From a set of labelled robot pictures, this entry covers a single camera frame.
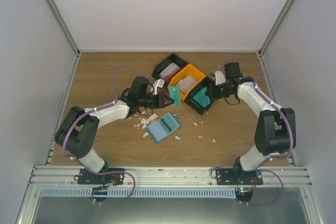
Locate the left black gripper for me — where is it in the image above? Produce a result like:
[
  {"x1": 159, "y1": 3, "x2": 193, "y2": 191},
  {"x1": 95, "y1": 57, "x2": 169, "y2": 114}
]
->
[{"x1": 139, "y1": 92, "x2": 174, "y2": 110}]

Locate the teal magnetic stripe card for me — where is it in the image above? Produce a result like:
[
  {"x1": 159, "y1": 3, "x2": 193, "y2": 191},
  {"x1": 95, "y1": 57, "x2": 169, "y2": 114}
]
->
[{"x1": 160, "y1": 113, "x2": 181, "y2": 132}]

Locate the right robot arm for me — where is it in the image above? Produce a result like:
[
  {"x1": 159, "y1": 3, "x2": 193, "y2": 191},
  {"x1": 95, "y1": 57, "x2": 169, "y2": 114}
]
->
[{"x1": 207, "y1": 62, "x2": 296, "y2": 185}]

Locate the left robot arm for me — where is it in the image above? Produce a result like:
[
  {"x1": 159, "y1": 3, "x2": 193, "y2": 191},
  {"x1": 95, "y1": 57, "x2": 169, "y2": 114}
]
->
[{"x1": 54, "y1": 76, "x2": 174, "y2": 184}]

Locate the teal cards stack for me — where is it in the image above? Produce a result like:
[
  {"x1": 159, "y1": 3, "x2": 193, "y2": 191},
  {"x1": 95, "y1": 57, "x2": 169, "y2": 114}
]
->
[{"x1": 191, "y1": 87, "x2": 211, "y2": 109}]

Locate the white red cards pile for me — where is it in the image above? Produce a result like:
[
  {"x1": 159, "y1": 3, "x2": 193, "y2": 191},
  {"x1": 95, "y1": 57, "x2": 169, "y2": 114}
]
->
[{"x1": 176, "y1": 75, "x2": 197, "y2": 94}]

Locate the red white cards stack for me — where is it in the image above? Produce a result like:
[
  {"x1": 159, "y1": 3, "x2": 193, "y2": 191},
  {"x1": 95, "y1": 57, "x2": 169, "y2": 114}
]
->
[{"x1": 159, "y1": 63, "x2": 181, "y2": 82}]

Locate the right black bin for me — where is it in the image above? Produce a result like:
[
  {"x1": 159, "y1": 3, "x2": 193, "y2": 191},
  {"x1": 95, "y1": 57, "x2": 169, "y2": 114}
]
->
[{"x1": 184, "y1": 77, "x2": 215, "y2": 115}]

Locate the black bin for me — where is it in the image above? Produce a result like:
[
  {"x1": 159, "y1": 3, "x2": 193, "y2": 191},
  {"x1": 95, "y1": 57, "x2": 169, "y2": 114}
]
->
[
  {"x1": 152, "y1": 53, "x2": 188, "y2": 87},
  {"x1": 184, "y1": 77, "x2": 215, "y2": 115}
]

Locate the left black bin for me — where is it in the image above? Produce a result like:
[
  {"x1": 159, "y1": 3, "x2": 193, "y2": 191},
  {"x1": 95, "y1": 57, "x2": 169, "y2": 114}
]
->
[{"x1": 152, "y1": 53, "x2": 188, "y2": 87}]

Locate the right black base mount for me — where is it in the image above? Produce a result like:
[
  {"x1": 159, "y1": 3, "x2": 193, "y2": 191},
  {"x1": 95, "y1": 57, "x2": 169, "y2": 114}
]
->
[{"x1": 211, "y1": 167, "x2": 264, "y2": 186}]

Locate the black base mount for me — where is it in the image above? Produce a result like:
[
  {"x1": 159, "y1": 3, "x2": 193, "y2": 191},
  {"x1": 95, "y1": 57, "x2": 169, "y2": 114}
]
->
[
  {"x1": 211, "y1": 167, "x2": 264, "y2": 186},
  {"x1": 74, "y1": 168, "x2": 125, "y2": 186}
]

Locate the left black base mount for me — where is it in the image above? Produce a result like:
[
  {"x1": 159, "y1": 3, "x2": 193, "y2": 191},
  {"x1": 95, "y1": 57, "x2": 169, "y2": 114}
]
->
[{"x1": 74, "y1": 168, "x2": 125, "y2": 186}]

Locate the aluminium front rail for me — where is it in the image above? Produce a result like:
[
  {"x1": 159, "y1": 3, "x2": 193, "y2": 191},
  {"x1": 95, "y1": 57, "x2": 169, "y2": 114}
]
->
[{"x1": 28, "y1": 166, "x2": 312, "y2": 188}]

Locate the grey slotted cable duct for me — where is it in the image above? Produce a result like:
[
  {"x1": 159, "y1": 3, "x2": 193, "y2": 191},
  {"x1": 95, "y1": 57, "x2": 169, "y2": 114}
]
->
[{"x1": 40, "y1": 187, "x2": 236, "y2": 199}]

